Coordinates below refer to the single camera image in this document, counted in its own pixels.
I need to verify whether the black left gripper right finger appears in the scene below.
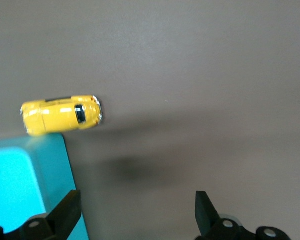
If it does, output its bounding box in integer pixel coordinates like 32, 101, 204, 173
194, 190, 256, 240

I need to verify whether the teal plastic bin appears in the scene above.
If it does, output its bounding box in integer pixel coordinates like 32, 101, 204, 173
0, 133, 90, 240

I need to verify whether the yellow toy beetle car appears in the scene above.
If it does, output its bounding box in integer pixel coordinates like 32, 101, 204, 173
20, 94, 104, 137

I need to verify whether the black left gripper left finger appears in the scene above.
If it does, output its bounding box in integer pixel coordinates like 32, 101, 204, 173
4, 189, 82, 240

